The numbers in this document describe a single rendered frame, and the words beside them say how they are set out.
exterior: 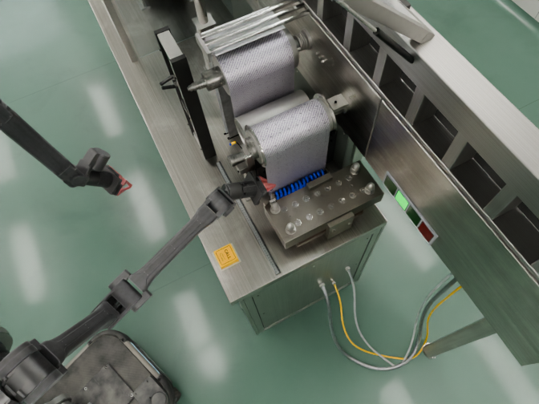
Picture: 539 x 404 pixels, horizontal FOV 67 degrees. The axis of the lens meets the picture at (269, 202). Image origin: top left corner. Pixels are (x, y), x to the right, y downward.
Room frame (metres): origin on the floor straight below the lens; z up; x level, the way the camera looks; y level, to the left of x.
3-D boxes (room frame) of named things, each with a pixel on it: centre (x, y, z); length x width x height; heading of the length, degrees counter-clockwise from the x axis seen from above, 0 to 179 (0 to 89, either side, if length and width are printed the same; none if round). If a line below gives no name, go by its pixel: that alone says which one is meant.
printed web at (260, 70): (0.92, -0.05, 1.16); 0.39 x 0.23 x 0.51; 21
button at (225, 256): (0.52, 0.18, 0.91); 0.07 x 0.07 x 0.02; 21
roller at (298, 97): (0.91, -0.05, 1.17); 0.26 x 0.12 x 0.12; 111
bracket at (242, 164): (0.77, 0.07, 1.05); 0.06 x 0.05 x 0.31; 111
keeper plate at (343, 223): (0.56, -0.24, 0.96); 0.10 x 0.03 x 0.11; 111
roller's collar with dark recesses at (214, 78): (0.98, 0.13, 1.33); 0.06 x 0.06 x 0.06; 21
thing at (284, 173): (0.74, -0.11, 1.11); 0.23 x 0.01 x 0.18; 111
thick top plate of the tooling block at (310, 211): (0.65, -0.19, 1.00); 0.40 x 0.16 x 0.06; 111
